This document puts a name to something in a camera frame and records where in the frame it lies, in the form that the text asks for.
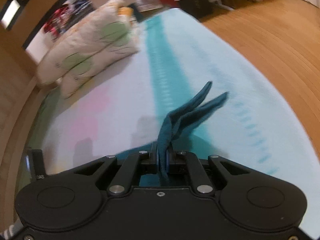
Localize upper leaf print pillow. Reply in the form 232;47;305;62
37;0;132;84

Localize leaf print pillow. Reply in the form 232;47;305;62
60;21;139;98
37;0;132;84

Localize teal pants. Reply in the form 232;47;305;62
138;81;230;188

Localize wooden headboard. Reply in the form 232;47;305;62
1;46;56;231

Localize floral bed sheet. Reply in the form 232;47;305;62
28;9;319;238

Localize lower leaf print pillow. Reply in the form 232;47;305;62
60;21;139;98

